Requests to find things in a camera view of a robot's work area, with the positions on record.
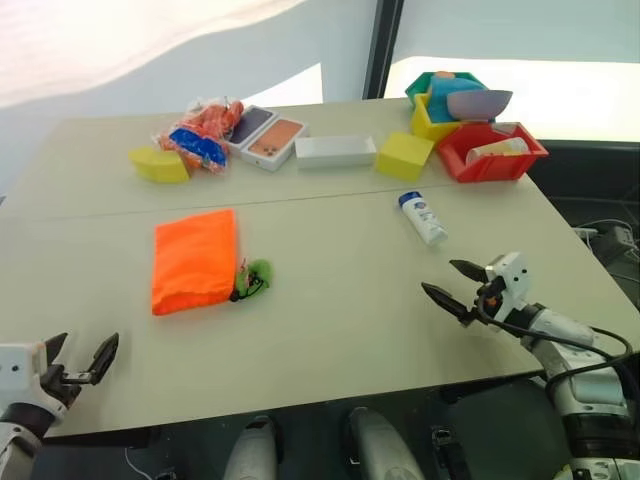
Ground yellow plastic bin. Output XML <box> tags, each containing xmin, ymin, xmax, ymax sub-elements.
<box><xmin>410</xmin><ymin>92</ymin><xmax>497</xmax><ymax>143</ymax></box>

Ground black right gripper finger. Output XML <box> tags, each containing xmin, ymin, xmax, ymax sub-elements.
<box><xmin>448</xmin><ymin>258</ymin><xmax>488</xmax><ymax>283</ymax></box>
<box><xmin>420</xmin><ymin>282</ymin><xmax>474</xmax><ymax>328</ymax></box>

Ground cyan plastic container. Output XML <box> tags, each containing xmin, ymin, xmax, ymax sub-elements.
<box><xmin>427</xmin><ymin>73</ymin><xmax>485</xmax><ymax>124</ymax></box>

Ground grey rounded leg cover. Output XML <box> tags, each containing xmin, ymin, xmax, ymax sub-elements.
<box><xmin>343</xmin><ymin>406</ymin><xmax>427</xmax><ymax>480</ymax></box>
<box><xmin>225</xmin><ymin>414</ymin><xmax>279</xmax><ymax>480</ymax></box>

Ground purple phone box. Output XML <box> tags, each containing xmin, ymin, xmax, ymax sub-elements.
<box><xmin>226</xmin><ymin>104</ymin><xmax>279</xmax><ymax>147</ymax></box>

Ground paper cup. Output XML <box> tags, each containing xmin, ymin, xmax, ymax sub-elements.
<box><xmin>465</xmin><ymin>137</ymin><xmax>534</xmax><ymax>165</ymax></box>

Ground yellow wedge block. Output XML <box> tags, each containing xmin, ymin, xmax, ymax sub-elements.
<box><xmin>127</xmin><ymin>145</ymin><xmax>192</xmax><ymax>186</ymax></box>

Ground grey power adapter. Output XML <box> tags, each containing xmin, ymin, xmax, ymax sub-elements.
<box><xmin>596</xmin><ymin>221</ymin><xmax>633</xmax><ymax>248</ymax></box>

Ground blue packet in net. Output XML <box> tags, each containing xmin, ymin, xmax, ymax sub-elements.
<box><xmin>168</xmin><ymin>127</ymin><xmax>229</xmax><ymax>169</ymax></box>

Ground dark window pillar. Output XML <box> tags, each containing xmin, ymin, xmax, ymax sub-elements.
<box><xmin>361</xmin><ymin>0</ymin><xmax>404</xmax><ymax>101</ymax></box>

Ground white lotion bottle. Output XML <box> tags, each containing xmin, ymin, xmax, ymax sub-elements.
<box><xmin>397</xmin><ymin>191</ymin><xmax>450</xmax><ymax>247</ymax></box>

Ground pink phone box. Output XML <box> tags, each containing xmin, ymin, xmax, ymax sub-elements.
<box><xmin>238</xmin><ymin>118</ymin><xmax>311</xmax><ymax>174</ymax></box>

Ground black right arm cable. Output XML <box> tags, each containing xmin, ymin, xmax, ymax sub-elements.
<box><xmin>474</xmin><ymin>294</ymin><xmax>640</xmax><ymax>401</ymax></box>

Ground orange blue snack bags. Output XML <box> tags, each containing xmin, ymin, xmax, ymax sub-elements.
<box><xmin>151</xmin><ymin>98</ymin><xmax>246</xmax><ymax>177</ymax></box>

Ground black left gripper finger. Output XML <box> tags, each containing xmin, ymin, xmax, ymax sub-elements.
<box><xmin>84</xmin><ymin>331</ymin><xmax>121</xmax><ymax>386</ymax></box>
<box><xmin>43</xmin><ymin>331</ymin><xmax>69</xmax><ymax>372</ymax></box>

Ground purple bowl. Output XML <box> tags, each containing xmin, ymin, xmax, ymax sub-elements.
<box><xmin>445</xmin><ymin>89</ymin><xmax>515</xmax><ymax>123</ymax></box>

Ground red plastic bin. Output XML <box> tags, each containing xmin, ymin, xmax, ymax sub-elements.
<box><xmin>436</xmin><ymin>121</ymin><xmax>550</xmax><ymax>184</ymax></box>

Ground green plastic bin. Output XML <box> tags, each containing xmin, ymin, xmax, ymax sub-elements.
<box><xmin>403</xmin><ymin>71</ymin><xmax>489</xmax><ymax>109</ymax></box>

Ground white open cardboard tray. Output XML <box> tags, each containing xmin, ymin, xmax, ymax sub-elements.
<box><xmin>294</xmin><ymin>133</ymin><xmax>378</xmax><ymax>171</ymax></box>

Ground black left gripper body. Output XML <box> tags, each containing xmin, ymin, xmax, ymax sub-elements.
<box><xmin>40</xmin><ymin>364</ymin><xmax>97</xmax><ymax>414</ymax></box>

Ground yellow cube box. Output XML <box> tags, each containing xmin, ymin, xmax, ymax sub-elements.
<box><xmin>375</xmin><ymin>131</ymin><xmax>435</xmax><ymax>183</ymax></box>

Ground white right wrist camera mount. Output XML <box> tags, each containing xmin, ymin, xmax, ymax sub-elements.
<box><xmin>483</xmin><ymin>251</ymin><xmax>532</xmax><ymax>322</ymax></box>

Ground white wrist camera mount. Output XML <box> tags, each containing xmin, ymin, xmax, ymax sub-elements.
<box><xmin>0</xmin><ymin>341</ymin><xmax>69</xmax><ymax>417</ymax></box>
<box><xmin>483</xmin><ymin>251</ymin><xmax>532</xmax><ymax>322</ymax></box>

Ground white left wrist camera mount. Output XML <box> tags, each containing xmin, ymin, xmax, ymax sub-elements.
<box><xmin>0</xmin><ymin>341</ymin><xmax>69</xmax><ymax>417</ymax></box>

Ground orange cloth bag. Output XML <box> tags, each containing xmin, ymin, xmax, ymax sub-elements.
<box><xmin>151</xmin><ymin>208</ymin><xmax>237</xmax><ymax>317</ymax></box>

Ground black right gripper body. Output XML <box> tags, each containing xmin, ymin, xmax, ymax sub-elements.
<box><xmin>468</xmin><ymin>277</ymin><xmax>508</xmax><ymax>325</ymax></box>

